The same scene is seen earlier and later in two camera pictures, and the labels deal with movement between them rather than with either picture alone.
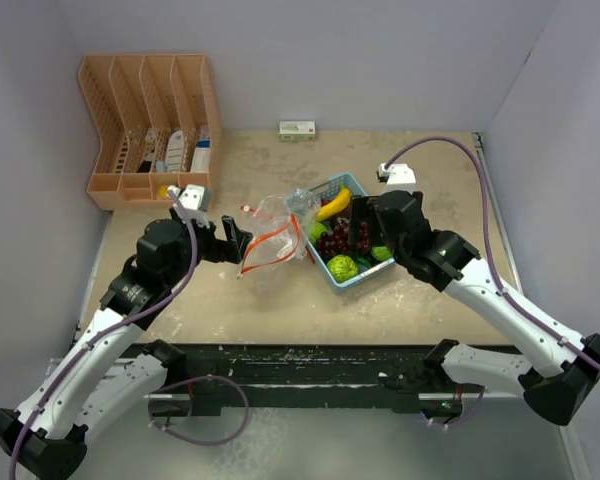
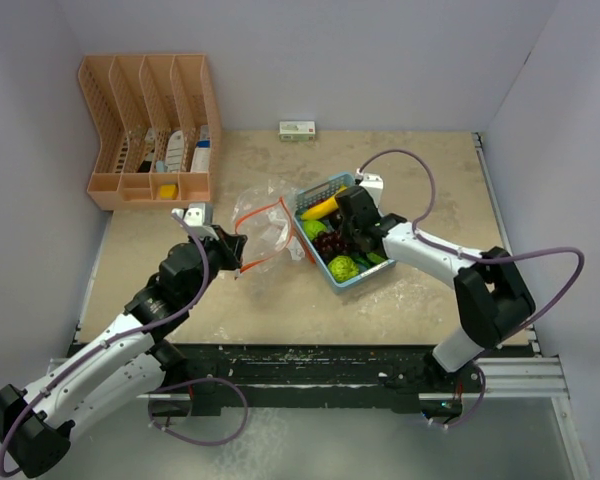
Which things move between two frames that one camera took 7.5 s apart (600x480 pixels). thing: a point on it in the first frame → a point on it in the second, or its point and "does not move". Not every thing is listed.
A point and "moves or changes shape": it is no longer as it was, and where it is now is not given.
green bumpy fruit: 342,267 does not move
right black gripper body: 388,239 → 350,231
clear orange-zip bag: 278,237 moves or changes shape
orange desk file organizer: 153,117 does not move
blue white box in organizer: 202,153 does not move
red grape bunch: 337,242 does not move
